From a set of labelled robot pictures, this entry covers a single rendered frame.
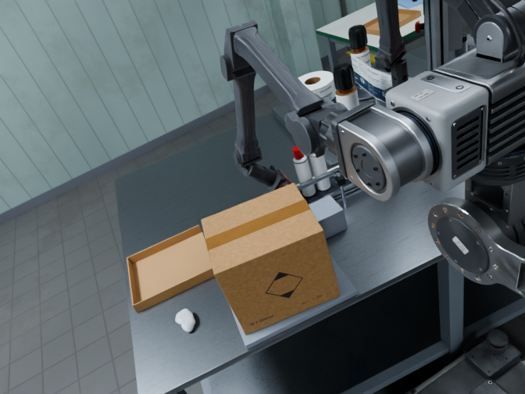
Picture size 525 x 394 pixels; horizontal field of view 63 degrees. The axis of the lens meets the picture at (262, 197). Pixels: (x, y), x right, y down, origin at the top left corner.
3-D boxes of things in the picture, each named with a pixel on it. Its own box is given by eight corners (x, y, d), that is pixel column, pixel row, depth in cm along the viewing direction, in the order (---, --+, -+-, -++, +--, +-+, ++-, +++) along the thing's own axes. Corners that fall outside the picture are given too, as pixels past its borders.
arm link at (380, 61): (383, 58, 144) (401, 40, 144) (362, 51, 153) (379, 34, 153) (395, 83, 152) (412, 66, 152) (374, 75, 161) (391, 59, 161)
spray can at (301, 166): (312, 187, 162) (301, 142, 150) (318, 194, 158) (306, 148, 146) (300, 192, 162) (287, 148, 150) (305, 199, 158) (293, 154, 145)
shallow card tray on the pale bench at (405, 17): (394, 12, 304) (394, 8, 302) (421, 16, 286) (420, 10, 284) (358, 32, 294) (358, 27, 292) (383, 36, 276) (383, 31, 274)
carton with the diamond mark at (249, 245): (312, 244, 143) (294, 181, 127) (341, 295, 124) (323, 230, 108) (229, 277, 142) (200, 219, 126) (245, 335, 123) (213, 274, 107)
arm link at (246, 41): (214, 19, 103) (251, 7, 105) (219, 66, 114) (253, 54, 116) (312, 137, 79) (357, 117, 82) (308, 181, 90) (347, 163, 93)
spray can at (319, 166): (326, 180, 163) (316, 135, 151) (333, 188, 159) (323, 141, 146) (315, 186, 162) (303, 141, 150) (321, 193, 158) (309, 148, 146)
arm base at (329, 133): (346, 180, 77) (334, 123, 70) (322, 162, 84) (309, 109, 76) (383, 159, 79) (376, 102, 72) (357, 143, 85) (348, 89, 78)
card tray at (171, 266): (202, 231, 168) (198, 224, 166) (218, 274, 147) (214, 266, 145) (131, 264, 165) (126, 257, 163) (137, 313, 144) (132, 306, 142)
